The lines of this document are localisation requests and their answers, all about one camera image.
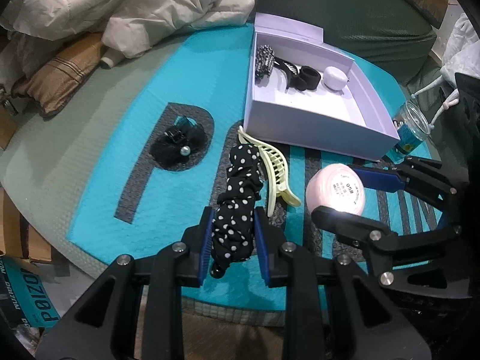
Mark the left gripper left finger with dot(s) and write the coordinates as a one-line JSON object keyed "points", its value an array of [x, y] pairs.
{"points": [[102, 324]]}

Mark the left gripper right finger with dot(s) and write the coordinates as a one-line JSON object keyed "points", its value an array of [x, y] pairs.
{"points": [[332, 305]]}

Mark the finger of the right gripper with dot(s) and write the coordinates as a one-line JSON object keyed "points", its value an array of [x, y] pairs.
{"points": [[416, 263], [429, 180]]}

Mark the pink round tin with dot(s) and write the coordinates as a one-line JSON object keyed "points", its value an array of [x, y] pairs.
{"points": [[338, 187]]}

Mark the black polka dot scrunchie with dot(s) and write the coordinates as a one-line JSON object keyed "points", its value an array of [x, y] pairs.
{"points": [[232, 234]]}

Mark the white round compact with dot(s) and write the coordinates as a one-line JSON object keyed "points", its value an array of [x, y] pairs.
{"points": [[334, 78]]}

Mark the cream claw hair clip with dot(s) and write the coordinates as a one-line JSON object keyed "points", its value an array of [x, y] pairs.
{"points": [[275, 164]]}

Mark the black elastic hair band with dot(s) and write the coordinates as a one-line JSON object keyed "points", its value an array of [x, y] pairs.
{"points": [[305, 78]]}

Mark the black claw hair clip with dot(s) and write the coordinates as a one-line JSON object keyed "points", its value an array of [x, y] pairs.
{"points": [[290, 70]]}

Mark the black lace bow clip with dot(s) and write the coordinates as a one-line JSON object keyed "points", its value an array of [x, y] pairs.
{"points": [[178, 143]]}

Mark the black white checkered scrunchie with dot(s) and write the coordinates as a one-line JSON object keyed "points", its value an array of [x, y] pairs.
{"points": [[264, 62]]}

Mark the white plush toy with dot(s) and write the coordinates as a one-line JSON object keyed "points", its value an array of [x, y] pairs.
{"points": [[461, 55]]}

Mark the clear glass jar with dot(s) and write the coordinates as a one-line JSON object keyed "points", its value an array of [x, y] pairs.
{"points": [[413, 131]]}

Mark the teal poizon box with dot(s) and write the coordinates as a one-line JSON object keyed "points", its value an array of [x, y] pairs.
{"points": [[24, 300]]}

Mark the dark green cushion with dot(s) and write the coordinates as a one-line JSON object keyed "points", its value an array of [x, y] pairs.
{"points": [[388, 33]]}

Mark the teal padded mailer bag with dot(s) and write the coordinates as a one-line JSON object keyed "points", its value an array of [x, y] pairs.
{"points": [[133, 205]]}

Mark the white open gift box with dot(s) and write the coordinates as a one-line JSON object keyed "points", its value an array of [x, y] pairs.
{"points": [[353, 121]]}

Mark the brown plaid pillow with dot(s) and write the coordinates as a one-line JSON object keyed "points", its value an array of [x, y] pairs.
{"points": [[53, 85]]}

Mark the beige puffer jacket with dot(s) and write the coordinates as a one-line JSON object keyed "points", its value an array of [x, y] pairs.
{"points": [[130, 27]]}

